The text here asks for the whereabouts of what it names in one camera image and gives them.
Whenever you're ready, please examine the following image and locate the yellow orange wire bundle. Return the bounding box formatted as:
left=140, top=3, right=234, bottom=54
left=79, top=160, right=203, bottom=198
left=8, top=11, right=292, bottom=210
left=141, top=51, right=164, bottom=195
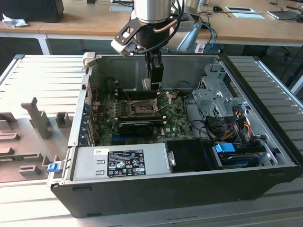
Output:
left=222, top=121, right=252, bottom=140

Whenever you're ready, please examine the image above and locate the metal socket cover frame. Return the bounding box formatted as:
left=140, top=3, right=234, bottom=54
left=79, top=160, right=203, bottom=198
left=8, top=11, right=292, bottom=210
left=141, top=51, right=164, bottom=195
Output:
left=152, top=91, right=172, bottom=113

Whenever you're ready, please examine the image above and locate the grey desk cable hatch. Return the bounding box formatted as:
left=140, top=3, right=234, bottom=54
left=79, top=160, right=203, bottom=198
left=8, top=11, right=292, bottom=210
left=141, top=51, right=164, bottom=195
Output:
left=109, top=4, right=134, bottom=12
left=232, top=12, right=266, bottom=20
left=224, top=6, right=256, bottom=13

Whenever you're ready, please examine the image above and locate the wooden desk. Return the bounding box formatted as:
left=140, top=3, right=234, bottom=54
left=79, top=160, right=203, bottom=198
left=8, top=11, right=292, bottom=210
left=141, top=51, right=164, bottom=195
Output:
left=0, top=0, right=303, bottom=55

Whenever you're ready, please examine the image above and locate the green motherboard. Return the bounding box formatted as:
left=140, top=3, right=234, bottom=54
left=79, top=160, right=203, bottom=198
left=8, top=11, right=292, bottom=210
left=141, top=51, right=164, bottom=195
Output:
left=94, top=89, right=197, bottom=146

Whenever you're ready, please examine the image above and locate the black RAM slot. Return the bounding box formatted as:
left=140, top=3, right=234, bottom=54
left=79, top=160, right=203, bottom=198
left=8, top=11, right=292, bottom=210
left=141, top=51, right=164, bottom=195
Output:
left=117, top=93, right=159, bottom=97
left=117, top=96, right=159, bottom=100
left=117, top=88, right=159, bottom=93
left=119, top=113, right=164, bottom=118
left=119, top=117, right=165, bottom=122
left=117, top=91, right=159, bottom=95

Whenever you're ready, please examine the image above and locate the black graphics card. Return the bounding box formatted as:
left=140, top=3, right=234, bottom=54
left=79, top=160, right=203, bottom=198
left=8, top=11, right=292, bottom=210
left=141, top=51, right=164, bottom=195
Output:
left=118, top=121, right=154, bottom=138

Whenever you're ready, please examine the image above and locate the green RAM stick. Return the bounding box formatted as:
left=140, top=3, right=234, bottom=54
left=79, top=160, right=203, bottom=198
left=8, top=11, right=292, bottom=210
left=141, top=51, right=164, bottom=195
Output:
left=0, top=154, right=40, bottom=162

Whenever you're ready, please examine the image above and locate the thin metal locking lever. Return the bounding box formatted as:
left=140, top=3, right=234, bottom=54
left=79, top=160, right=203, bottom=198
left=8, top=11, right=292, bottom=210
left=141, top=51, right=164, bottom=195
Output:
left=124, top=89, right=137, bottom=107

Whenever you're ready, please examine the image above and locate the blue cable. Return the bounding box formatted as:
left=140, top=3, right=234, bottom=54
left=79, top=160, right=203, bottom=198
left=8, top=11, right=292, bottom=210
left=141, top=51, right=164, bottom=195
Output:
left=202, top=22, right=217, bottom=54

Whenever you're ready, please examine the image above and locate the silver power supply unit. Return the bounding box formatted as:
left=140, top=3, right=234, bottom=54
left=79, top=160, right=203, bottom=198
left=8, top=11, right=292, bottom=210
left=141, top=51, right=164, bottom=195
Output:
left=71, top=143, right=176, bottom=182

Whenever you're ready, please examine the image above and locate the silver metal drive cage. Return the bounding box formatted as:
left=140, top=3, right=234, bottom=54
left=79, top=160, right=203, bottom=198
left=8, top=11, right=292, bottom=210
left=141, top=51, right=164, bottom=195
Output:
left=191, top=61, right=249, bottom=119

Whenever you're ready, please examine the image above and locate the blue disk carrier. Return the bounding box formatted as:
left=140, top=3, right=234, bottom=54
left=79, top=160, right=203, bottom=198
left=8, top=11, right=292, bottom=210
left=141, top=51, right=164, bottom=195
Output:
left=214, top=141, right=261, bottom=167

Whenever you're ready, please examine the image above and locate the black CPU socket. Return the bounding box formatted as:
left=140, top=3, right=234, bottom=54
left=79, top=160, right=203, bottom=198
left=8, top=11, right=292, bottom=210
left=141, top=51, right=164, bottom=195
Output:
left=126, top=98, right=159, bottom=115

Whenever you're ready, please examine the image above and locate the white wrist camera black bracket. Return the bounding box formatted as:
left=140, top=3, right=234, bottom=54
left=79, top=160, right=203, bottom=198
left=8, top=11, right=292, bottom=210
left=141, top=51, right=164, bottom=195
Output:
left=110, top=18, right=145, bottom=57

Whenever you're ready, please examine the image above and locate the crumpled white paper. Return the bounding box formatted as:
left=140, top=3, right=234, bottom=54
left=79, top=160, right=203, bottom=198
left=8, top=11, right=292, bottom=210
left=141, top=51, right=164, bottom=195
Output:
left=1, top=13, right=28, bottom=29

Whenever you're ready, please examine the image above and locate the thin black wire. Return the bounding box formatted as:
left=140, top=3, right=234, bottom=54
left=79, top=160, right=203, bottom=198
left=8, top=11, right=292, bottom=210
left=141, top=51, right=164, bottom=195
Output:
left=173, top=81, right=194, bottom=95

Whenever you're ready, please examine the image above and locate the black silver PC case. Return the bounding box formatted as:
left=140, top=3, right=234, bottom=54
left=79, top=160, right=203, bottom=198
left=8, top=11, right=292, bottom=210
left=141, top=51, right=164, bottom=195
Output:
left=46, top=52, right=303, bottom=219

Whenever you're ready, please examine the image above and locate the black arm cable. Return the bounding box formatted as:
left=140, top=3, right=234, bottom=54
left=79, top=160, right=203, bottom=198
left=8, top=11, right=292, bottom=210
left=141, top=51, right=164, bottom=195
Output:
left=131, top=0, right=187, bottom=56

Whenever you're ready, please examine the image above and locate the grey parts rack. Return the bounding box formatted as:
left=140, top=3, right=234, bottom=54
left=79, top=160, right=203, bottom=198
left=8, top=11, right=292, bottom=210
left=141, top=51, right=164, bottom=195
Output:
left=0, top=96, right=74, bottom=183

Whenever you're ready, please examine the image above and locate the blue plastic latch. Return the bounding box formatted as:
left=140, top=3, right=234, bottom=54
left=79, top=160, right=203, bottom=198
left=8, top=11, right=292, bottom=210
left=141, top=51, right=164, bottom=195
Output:
left=47, top=162, right=60, bottom=173

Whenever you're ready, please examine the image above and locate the black computer box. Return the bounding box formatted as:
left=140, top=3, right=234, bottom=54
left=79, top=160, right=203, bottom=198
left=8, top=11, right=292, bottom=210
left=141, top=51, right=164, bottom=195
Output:
left=0, top=0, right=65, bottom=24

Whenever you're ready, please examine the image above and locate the dark grey wire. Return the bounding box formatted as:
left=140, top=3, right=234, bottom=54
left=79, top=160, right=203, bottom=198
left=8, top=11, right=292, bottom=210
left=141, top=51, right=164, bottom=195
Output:
left=183, top=93, right=214, bottom=142

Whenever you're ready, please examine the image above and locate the grey notebook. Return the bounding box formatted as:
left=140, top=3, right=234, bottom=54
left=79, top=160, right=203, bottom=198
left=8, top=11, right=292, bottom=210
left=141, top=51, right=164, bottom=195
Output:
left=267, top=10, right=300, bottom=21

